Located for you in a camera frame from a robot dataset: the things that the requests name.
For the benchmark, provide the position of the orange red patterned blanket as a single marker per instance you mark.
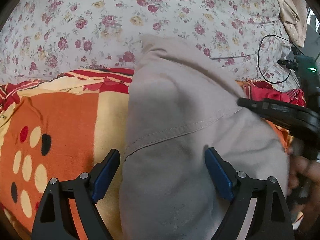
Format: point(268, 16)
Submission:
point(62, 130)

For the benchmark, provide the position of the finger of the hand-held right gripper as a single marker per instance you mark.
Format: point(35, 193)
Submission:
point(275, 111)

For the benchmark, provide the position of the person's right hand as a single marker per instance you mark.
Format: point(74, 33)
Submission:
point(303, 170)

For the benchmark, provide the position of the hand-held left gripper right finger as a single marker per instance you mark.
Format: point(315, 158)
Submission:
point(218, 173)

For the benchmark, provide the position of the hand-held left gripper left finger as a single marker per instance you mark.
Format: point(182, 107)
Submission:
point(107, 173)

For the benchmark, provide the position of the beige cloth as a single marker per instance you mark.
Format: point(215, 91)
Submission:
point(292, 7)

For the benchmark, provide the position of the black electronic device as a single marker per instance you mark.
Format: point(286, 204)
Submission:
point(303, 63)

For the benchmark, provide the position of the beige zip jacket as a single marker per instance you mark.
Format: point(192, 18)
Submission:
point(180, 130)

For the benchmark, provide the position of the white floral quilt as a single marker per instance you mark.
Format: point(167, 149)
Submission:
point(125, 25)

